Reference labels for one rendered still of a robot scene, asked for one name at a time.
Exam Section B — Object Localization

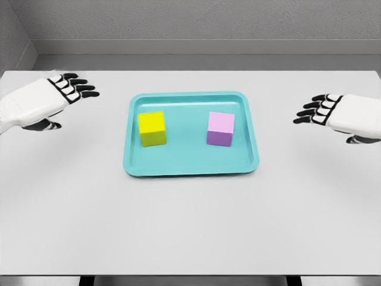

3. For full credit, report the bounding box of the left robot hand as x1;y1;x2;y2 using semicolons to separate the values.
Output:
11;73;101;132

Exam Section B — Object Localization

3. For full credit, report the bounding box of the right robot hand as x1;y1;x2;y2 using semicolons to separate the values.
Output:
293;94;381;144

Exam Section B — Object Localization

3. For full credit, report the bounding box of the yellow cube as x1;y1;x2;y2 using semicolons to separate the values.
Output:
138;111;167;148

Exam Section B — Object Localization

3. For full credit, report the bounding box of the purple cube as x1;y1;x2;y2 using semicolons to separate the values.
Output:
206;111;236;147

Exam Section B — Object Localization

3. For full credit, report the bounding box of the teal rectangular tray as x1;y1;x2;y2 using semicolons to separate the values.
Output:
123;91;260;178

